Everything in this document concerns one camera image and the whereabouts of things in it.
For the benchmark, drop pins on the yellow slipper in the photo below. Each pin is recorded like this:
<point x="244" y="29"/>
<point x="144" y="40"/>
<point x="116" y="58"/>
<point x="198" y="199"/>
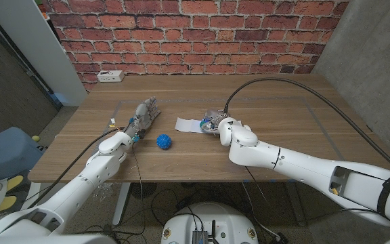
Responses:
<point x="15" y="182"/>
<point x="6" y="203"/>

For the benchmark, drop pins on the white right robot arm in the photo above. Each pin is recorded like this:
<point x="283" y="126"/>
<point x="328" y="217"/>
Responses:
<point x="300" y="162"/>

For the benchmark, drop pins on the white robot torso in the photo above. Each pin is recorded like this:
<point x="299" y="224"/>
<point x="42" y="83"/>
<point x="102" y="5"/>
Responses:
<point x="46" y="240"/>

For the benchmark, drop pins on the yellow-green ball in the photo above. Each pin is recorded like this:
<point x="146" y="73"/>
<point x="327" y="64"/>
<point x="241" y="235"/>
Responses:
<point x="36" y="138"/>

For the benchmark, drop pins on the white power strip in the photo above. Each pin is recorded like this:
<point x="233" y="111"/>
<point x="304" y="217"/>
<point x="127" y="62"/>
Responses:
<point x="110" y="76"/>

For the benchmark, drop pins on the white board panel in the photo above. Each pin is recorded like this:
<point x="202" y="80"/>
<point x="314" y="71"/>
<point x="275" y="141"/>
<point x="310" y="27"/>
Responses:
<point x="42" y="51"/>

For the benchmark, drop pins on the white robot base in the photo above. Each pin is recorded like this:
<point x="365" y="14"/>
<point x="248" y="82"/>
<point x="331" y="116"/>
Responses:
<point x="212" y="217"/>

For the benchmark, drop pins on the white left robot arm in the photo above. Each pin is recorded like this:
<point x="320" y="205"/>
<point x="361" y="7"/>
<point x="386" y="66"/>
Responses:
<point x="90" y="173"/>

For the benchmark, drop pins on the printed brick wall backdrop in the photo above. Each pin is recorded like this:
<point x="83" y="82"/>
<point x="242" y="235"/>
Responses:
<point x="195" y="34"/>

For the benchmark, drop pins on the clear plastic bag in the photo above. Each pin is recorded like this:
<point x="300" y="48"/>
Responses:
<point x="103" y="191"/>

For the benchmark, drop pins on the grey table leg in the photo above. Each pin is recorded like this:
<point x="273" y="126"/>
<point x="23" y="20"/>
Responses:
<point x="296" y="203"/>

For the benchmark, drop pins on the white cloth strip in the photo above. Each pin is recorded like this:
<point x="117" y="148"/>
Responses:
<point x="186" y="124"/>

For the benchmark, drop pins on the blue plastic bin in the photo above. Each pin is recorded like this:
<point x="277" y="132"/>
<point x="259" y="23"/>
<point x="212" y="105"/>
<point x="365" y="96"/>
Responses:
<point x="5" y="152"/>

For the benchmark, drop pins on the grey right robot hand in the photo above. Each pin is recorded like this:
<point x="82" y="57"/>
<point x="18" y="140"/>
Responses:
<point x="213" y="118"/>

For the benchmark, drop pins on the black floor fan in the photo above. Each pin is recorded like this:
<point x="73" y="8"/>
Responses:
<point x="143" y="190"/>

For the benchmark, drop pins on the blue spiky stress ball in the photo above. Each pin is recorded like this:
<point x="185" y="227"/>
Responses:
<point x="164" y="142"/>

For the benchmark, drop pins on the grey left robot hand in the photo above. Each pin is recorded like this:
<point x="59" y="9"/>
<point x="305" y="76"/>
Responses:
<point x="142" y="113"/>

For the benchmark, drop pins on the grey electronics box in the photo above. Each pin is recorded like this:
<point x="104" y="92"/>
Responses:
<point x="200" y="238"/>

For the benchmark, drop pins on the white table leg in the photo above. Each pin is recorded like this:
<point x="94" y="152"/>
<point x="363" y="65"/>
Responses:
<point x="122" y="203"/>

